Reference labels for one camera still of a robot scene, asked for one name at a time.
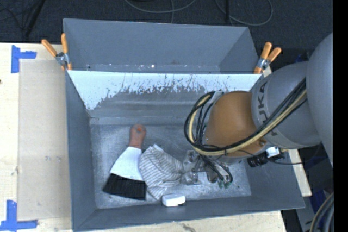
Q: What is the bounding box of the white striped cloth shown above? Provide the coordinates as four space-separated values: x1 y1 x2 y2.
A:
138 143 189 200

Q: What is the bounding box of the black cylinder on white bracket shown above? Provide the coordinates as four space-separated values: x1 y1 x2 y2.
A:
246 146 281 168

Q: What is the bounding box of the pale cardboard board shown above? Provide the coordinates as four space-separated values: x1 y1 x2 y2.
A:
16 59 72 222

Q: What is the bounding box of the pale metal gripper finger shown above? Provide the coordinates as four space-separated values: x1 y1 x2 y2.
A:
183 151 203 172
181 171 203 186

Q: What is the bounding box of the wooden-handled black bristle brush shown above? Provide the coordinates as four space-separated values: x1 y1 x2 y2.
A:
102 124 148 202

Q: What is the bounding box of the small white rounded box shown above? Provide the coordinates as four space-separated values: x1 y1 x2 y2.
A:
161 192 187 208

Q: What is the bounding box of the grey metal bin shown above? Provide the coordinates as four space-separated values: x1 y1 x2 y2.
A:
63 18 306 231

